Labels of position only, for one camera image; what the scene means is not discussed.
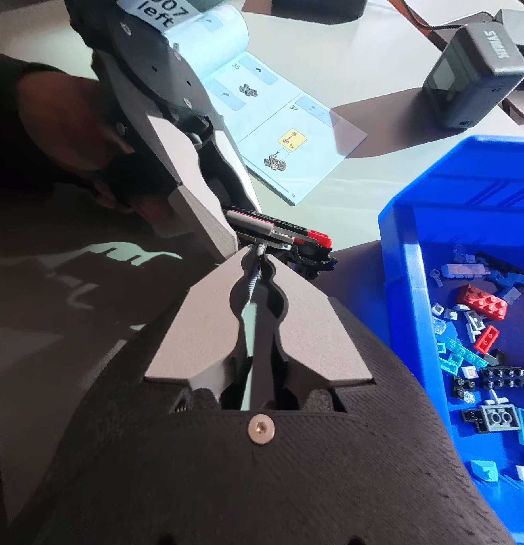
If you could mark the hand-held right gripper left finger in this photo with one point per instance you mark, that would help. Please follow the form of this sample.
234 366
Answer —
194 332

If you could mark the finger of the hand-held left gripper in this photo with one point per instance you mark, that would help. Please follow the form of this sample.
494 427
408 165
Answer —
230 166
189 170

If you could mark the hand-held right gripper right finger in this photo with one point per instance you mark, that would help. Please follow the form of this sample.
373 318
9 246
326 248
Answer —
321 336

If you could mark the grey toy spring shock piece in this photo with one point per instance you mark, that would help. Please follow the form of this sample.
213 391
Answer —
260 249

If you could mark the toy brick vehicle model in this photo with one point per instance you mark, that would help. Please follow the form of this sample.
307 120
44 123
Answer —
296 238

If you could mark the person's left forearm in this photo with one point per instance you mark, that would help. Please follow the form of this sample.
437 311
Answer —
10 119

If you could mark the white desk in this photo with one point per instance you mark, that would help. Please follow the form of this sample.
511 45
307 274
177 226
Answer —
372 55

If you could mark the person's left hand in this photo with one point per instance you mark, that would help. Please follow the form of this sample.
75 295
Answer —
66 123

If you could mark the light blue instruction booklet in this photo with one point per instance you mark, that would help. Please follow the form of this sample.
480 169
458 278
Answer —
262 110

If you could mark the blue plastic bin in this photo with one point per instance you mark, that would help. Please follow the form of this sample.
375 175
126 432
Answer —
406 298

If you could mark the pile of loose toy bricks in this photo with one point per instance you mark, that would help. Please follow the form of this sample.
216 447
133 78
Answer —
483 302

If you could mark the black flat box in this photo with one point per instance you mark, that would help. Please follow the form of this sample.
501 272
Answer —
317 8

